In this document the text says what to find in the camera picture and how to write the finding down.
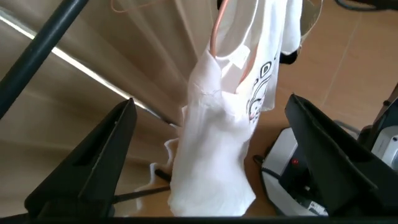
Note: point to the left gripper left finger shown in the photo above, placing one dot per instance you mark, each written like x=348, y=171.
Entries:
x=93, y=168

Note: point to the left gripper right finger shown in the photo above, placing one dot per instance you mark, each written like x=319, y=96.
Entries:
x=335, y=168

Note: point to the white printed t-shirt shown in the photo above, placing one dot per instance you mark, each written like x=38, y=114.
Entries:
x=211, y=155

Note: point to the black clothes rack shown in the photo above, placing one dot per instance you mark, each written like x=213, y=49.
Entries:
x=37, y=53

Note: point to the beige curtain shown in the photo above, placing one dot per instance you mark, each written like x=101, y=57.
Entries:
x=77, y=93

